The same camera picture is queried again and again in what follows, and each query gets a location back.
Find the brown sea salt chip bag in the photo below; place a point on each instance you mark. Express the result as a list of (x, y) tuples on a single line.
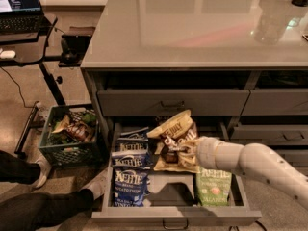
[(177, 146)]

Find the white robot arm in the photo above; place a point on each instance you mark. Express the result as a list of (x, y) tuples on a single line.
[(255, 161)]

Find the rear blue Kettle chip bag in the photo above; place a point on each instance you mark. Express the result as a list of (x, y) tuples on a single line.
[(132, 140)]

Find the blue kettle chip bag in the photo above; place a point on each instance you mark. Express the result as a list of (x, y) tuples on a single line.
[(130, 186), (131, 158), (132, 140)]

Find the middle blue Kettle chip bag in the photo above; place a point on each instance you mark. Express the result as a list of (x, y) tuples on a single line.
[(131, 158)]

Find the front blue Kettle chip bag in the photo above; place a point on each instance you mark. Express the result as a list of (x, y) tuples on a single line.
[(130, 186)]

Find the open grey middle drawer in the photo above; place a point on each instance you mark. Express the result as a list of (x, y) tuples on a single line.
[(171, 205)]

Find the grey cabinet with counter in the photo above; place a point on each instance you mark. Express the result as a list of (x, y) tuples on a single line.
[(200, 44)]

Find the front green Kettle chip bag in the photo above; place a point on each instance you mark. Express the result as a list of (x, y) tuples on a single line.
[(212, 187)]

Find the grey right top drawer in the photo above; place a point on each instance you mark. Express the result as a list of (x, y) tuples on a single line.
[(276, 102)]

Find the grey right middle drawer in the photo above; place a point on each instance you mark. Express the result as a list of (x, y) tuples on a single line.
[(271, 134)]

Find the snack bags in crate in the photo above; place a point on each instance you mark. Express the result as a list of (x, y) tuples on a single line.
[(72, 127)]

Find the green plastic crate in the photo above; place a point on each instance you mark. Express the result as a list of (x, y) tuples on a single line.
[(72, 154)]

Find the black device on desk shelf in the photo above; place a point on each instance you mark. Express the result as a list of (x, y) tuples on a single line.
[(75, 42)]

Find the black side desk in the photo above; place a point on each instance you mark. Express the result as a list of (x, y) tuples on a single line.
[(32, 52)]

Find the person's left leg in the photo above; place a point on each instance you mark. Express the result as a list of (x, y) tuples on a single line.
[(15, 170)]

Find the person's leg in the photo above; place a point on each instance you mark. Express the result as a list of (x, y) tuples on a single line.
[(15, 170), (32, 211)]

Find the white computer mouse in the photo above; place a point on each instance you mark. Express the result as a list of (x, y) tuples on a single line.
[(7, 54)]

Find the person's right leg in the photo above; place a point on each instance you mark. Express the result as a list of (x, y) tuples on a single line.
[(32, 211)]

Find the black laptop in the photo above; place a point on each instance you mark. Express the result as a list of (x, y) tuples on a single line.
[(20, 16)]

